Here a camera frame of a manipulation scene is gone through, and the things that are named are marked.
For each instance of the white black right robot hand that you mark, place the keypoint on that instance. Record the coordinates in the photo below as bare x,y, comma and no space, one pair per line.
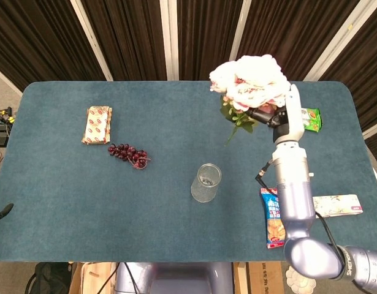
294,122

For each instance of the pink white artificial flower bouquet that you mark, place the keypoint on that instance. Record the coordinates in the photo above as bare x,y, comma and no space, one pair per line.
252,79

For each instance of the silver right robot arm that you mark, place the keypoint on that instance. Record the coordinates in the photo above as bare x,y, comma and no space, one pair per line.
294,196

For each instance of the clear textured glass vase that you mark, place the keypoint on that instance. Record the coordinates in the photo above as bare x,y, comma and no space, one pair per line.
203,193

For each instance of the green white snack packet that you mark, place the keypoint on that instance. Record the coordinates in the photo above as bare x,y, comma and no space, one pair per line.
312,119

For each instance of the floral print long box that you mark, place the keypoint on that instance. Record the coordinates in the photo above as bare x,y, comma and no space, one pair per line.
338,205

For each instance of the blue red snack packet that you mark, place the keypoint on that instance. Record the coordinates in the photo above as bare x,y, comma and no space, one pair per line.
274,220

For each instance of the blue felt table cloth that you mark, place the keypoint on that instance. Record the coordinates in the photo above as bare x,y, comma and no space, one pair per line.
176,122

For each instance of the cream scalloped plastic toy food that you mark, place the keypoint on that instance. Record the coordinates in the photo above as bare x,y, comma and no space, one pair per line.
298,281

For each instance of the brown cardboard box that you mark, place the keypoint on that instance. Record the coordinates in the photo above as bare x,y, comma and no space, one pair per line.
261,278

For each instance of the dark red grape bunch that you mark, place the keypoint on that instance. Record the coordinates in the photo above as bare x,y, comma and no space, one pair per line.
127,151

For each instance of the dark brown curtain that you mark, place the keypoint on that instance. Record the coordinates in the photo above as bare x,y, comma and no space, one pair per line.
136,36

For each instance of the silver robot torso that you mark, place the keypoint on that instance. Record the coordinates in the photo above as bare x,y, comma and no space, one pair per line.
176,278

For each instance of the gold red-print snack packet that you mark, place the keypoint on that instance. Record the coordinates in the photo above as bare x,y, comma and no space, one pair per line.
97,125

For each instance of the light wooden crate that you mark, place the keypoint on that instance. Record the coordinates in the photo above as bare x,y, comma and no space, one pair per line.
93,278

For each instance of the black bag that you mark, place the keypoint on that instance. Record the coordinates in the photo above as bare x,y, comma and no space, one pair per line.
50,278

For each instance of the white partition post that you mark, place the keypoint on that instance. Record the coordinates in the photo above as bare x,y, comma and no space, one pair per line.
169,39
335,43
241,27
91,39

